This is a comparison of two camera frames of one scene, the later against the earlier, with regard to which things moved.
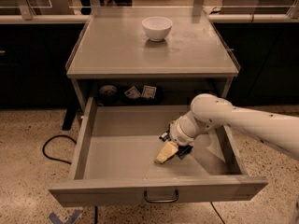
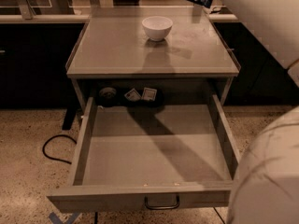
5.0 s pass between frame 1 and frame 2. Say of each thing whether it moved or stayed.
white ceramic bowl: stayed
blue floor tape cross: stayed
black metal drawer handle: moved
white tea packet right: stayed
